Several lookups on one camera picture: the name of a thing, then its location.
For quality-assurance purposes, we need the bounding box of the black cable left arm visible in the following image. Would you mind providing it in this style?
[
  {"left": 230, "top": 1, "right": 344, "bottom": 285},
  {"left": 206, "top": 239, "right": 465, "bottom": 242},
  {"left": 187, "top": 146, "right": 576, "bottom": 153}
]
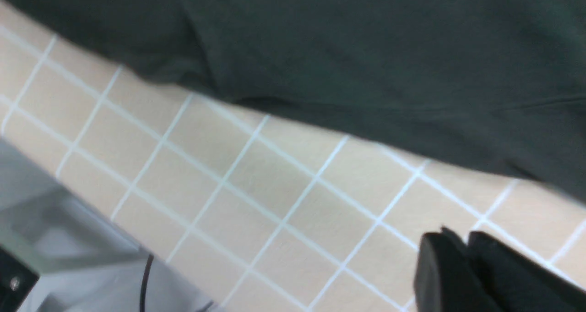
[{"left": 139, "top": 253, "right": 216, "bottom": 312}]

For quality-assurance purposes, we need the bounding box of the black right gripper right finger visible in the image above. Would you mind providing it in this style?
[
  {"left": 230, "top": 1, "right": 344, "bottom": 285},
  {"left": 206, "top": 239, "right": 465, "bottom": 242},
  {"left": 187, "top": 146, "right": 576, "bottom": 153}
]
[{"left": 467, "top": 231, "right": 586, "bottom": 312}]

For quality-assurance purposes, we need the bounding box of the dark gray long-sleeved shirt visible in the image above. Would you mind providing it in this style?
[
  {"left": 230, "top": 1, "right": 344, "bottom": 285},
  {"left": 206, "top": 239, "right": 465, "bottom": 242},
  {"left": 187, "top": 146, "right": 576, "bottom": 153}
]
[{"left": 5, "top": 0, "right": 586, "bottom": 202}]

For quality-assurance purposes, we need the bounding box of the checkered beige tablecloth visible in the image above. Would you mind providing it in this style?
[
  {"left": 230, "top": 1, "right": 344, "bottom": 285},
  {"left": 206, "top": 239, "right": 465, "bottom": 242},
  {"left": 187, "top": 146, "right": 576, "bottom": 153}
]
[{"left": 0, "top": 2, "right": 586, "bottom": 312}]

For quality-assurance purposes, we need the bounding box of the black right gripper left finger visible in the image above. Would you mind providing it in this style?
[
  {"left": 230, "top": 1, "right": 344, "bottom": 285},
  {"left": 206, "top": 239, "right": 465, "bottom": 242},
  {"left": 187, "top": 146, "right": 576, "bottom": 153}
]
[{"left": 413, "top": 228, "right": 502, "bottom": 312}]

